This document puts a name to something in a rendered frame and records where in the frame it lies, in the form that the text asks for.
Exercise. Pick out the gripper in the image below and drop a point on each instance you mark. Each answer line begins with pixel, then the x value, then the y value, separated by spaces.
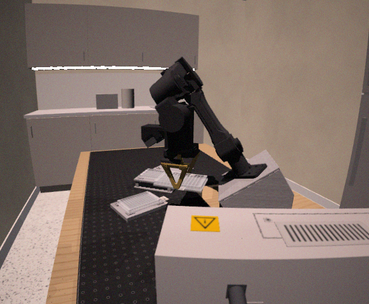
pixel 186 149

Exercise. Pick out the white well plate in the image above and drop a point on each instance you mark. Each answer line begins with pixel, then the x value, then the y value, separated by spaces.
pixel 191 182
pixel 151 174
pixel 138 202

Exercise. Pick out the light grey machine housing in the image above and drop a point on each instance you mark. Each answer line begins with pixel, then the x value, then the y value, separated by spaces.
pixel 278 256

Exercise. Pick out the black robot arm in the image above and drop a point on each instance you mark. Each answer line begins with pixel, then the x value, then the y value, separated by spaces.
pixel 181 82

